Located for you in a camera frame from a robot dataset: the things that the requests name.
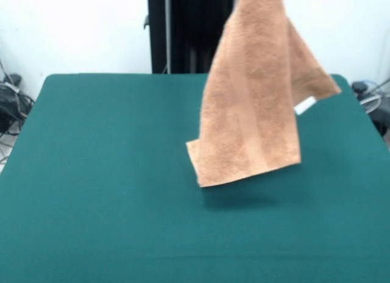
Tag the tan terry towel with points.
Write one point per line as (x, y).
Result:
(253, 112)

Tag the dark green table cloth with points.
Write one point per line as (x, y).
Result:
(91, 188)

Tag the black and gray floor equipment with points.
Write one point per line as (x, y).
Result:
(381, 112)

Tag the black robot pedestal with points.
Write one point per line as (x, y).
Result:
(182, 36)

